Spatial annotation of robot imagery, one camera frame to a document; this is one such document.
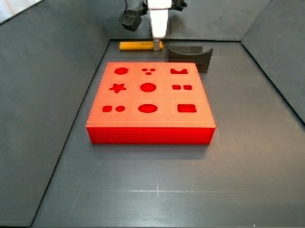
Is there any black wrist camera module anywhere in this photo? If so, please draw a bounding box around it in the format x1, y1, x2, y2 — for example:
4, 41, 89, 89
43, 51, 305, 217
119, 0, 148, 31

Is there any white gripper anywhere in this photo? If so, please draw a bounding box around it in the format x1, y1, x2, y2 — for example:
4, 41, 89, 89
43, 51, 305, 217
148, 0, 172, 51

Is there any black curved regrasp stand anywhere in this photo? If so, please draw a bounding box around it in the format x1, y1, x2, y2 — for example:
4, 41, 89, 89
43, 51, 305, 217
168, 45, 213, 73

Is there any yellow square-circle peg object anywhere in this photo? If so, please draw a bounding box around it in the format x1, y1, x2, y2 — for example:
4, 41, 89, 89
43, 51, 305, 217
119, 41, 156, 51

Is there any red shape-sorter fixture block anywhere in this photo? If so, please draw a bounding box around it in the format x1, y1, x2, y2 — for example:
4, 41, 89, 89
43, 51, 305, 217
86, 62, 216, 144

